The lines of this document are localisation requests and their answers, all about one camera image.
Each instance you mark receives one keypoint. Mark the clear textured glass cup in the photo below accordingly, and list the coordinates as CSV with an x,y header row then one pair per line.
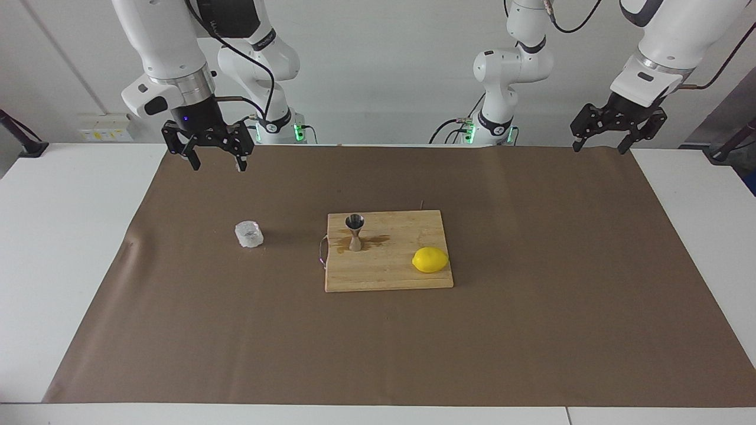
x,y
248,236

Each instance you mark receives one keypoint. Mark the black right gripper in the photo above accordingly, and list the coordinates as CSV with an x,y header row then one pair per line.
x,y
198,118

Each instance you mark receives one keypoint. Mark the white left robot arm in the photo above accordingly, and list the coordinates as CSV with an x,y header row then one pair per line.
x,y
679,35

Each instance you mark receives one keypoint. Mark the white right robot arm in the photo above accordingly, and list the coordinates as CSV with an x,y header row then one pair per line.
x,y
159,41

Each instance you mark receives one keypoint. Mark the wooden cutting board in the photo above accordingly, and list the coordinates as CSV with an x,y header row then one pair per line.
x,y
384,271

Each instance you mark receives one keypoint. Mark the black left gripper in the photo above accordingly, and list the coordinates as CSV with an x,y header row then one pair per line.
x,y
626,112

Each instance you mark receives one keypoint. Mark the white wall socket box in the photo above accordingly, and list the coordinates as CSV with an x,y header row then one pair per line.
x,y
106,130

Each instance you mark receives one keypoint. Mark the yellow lemon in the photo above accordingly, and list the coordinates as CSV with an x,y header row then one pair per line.
x,y
430,260

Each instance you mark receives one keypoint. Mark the brown paper table mat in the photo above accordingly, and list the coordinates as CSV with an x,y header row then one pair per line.
x,y
378,342

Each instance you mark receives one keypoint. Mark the steel double jigger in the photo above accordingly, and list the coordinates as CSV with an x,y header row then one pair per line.
x,y
355,243

